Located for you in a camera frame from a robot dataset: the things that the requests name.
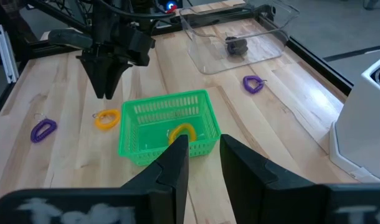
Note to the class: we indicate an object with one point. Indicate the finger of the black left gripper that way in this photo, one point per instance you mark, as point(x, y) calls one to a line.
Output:
point(116, 74)
point(95, 71)

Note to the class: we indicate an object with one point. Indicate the black table frame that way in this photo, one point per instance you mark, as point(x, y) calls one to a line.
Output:
point(317, 65)

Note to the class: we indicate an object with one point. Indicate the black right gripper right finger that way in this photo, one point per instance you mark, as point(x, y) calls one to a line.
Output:
point(255, 186)

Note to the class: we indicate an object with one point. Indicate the clear plastic bin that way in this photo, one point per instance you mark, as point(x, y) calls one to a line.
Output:
point(208, 59)

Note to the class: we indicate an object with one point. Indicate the white aluminium extrusion bar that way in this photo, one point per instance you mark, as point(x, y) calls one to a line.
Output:
point(6, 53)

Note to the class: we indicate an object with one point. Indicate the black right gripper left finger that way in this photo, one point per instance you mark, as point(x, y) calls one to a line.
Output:
point(165, 186)

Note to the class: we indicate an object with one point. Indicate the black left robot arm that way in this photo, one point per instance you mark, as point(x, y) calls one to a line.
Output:
point(110, 12)

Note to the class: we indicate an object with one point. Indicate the green plastic basket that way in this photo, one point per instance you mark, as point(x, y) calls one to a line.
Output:
point(165, 155)

